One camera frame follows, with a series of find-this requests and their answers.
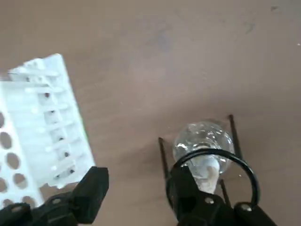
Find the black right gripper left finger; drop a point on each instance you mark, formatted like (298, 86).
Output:
(89, 193)

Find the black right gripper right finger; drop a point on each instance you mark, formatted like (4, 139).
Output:
(185, 200)

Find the white test tube rack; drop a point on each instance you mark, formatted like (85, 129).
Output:
(30, 131)

